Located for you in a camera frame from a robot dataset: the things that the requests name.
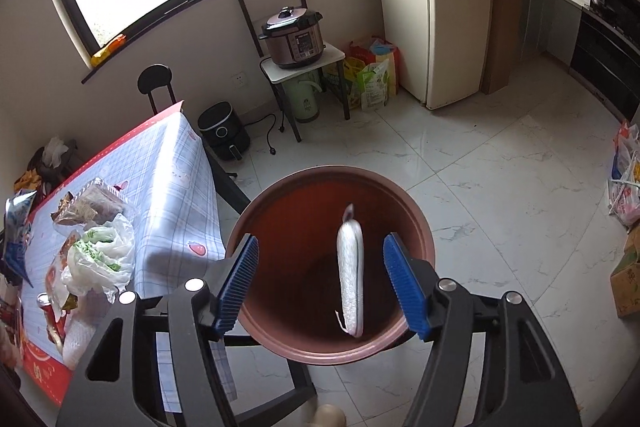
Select white green plastic bag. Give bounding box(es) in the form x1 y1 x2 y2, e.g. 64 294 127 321
61 213 136 303

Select red peanut package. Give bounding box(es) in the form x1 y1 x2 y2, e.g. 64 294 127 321
46 293 111 371

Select clear plastic clamshell container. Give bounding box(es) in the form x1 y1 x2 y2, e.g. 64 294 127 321
52 178 138 230

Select brown paper bag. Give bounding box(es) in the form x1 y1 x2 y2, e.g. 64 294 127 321
51 192 76 225

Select flower print plastic package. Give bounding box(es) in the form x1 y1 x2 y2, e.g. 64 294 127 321
44 231 80 319

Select brown plastic trash bucket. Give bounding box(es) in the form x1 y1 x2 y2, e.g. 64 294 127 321
227 166 435 365

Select black kitchen stove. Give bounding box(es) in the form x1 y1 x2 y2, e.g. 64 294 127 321
570 0 639 121

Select blue plaid table cover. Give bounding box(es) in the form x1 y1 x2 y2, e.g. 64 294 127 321
19 110 239 414

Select black air fryer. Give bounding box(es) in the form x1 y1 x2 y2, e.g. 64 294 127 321
198 102 250 161

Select light green kettle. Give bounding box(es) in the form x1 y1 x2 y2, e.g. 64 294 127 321
283 72 322 124

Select cardboard box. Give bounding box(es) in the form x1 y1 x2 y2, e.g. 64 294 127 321
610 225 640 317

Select green yellow shopping bags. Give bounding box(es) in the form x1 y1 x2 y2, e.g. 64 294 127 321
321 37 400 110

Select black round back chair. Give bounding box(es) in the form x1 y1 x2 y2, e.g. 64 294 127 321
137 64 177 115

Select yellow snack bags pile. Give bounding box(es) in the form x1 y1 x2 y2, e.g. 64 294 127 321
13 168 42 193

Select plastic bags on floor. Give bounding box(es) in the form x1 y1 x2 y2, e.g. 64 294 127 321
608 120 639 228

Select small white side table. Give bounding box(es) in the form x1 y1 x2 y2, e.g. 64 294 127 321
259 42 350 143

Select electric pressure cooker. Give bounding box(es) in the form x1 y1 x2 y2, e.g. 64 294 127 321
259 6 324 69

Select cream refrigerator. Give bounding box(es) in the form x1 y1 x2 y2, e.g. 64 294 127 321
381 0 491 110

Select yellow orange snack bag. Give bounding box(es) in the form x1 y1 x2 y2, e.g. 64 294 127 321
90 34 127 68

